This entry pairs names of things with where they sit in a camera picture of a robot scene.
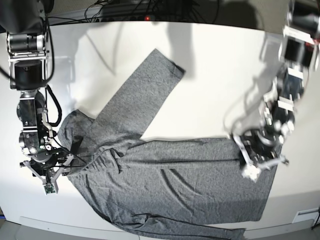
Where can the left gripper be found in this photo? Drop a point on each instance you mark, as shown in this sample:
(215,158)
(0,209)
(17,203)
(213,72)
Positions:
(261,147)

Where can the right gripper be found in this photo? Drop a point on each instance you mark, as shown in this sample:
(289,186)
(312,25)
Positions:
(60,161)

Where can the grey long-sleeve T-shirt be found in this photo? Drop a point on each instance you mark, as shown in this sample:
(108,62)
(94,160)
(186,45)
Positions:
(176,190)

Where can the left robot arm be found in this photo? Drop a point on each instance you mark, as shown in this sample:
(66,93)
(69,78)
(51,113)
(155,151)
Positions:
(299,52)

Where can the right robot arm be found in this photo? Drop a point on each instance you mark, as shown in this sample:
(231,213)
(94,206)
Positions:
(31,60)

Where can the white label plate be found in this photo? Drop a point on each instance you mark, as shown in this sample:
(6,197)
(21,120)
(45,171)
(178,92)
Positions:
(305,215)

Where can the black power strip red light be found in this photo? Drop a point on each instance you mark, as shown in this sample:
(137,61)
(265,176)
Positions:
(150,18)

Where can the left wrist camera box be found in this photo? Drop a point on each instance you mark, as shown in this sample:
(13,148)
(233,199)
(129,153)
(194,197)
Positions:
(251,172)

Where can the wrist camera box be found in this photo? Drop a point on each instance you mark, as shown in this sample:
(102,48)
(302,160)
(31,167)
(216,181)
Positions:
(251,172)
(51,188)

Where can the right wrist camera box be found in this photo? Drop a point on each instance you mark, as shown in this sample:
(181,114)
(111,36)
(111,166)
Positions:
(51,188)

